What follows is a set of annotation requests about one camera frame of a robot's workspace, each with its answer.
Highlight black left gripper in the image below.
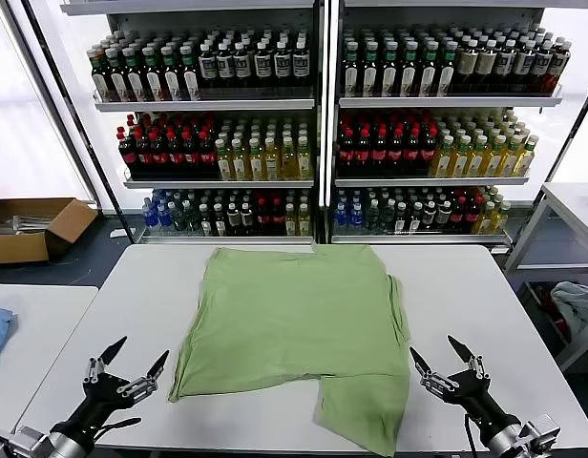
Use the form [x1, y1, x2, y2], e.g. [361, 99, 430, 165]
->
[49, 335, 171, 443]

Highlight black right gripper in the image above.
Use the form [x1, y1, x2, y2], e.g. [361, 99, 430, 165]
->
[409, 334, 523, 444]

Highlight light green polo shirt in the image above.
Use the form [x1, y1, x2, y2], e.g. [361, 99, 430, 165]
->
[167, 243, 413, 458]

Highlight red cloth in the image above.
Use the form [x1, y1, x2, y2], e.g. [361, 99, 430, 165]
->
[541, 284, 571, 344]

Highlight grey white cloth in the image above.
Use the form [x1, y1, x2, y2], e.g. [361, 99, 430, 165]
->
[550, 281, 588, 336]

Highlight cola bottle red cap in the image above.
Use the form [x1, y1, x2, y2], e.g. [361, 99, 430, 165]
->
[354, 128, 372, 176]
[134, 131, 155, 176]
[182, 131, 201, 176]
[404, 127, 422, 176]
[451, 196, 468, 234]
[198, 131, 218, 176]
[269, 198, 286, 236]
[338, 128, 356, 176]
[420, 127, 439, 176]
[370, 128, 389, 176]
[166, 131, 186, 176]
[387, 128, 406, 176]
[116, 132, 139, 176]
[255, 198, 272, 236]
[150, 131, 171, 176]
[465, 196, 482, 234]

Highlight brown cardboard box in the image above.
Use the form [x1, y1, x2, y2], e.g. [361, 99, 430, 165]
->
[0, 197, 100, 265]

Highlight clear plastic packaging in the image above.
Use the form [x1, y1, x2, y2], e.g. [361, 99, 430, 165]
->
[0, 214, 60, 236]

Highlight grey metal shelf rack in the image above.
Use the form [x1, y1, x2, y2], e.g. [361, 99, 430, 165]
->
[59, 0, 325, 245]
[329, 0, 565, 247]

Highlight dark bottle green cap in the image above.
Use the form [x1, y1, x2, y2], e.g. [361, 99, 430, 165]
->
[160, 45, 184, 101]
[179, 45, 202, 101]
[342, 41, 362, 97]
[141, 46, 166, 102]
[361, 41, 381, 97]
[104, 47, 130, 102]
[419, 40, 439, 97]
[400, 40, 420, 97]
[87, 47, 112, 102]
[380, 41, 400, 97]
[438, 40, 459, 96]
[122, 46, 148, 102]

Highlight dark bottle cream label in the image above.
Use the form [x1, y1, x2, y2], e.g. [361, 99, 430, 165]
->
[457, 39, 479, 94]
[476, 39, 498, 94]

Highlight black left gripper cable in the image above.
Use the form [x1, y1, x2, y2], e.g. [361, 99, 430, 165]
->
[81, 416, 143, 438]

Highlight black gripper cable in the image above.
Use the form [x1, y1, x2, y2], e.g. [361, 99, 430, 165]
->
[81, 416, 143, 438]
[463, 413, 479, 458]

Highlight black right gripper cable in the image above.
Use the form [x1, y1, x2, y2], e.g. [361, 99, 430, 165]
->
[463, 413, 479, 458]

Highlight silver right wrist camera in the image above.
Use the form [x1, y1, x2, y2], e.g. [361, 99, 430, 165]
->
[520, 413, 561, 452]

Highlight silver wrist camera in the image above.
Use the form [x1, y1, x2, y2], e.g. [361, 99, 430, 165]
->
[0, 427, 46, 458]
[520, 413, 561, 452]

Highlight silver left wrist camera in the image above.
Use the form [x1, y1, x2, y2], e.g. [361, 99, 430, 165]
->
[0, 427, 46, 458]

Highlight grey frame side table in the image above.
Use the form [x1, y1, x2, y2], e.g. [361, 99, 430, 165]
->
[503, 182, 588, 374]

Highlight black window frame post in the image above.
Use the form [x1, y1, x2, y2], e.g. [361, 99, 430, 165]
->
[17, 0, 131, 228]

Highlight grey window frame post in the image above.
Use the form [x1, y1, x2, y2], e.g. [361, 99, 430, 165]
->
[0, 0, 104, 211]

